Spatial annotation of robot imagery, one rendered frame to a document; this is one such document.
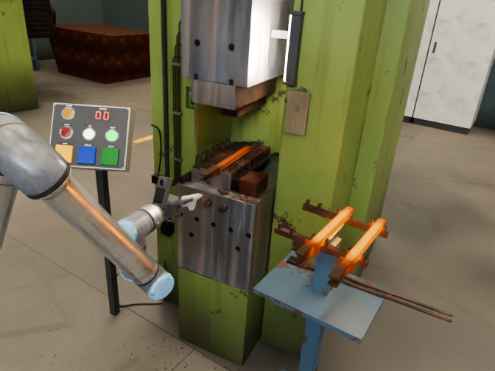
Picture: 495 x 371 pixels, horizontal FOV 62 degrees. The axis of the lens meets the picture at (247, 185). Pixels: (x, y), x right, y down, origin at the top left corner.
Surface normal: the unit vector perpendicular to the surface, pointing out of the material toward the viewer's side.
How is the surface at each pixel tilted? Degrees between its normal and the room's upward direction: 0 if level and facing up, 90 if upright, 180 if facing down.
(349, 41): 90
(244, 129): 90
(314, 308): 0
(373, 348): 0
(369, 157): 90
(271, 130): 90
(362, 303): 0
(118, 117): 60
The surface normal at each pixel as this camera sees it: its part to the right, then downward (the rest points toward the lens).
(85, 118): 0.01, -0.08
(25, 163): 0.30, -0.04
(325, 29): -0.44, 0.36
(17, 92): 0.76, 0.32
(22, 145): 0.29, -0.37
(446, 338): 0.06, -0.90
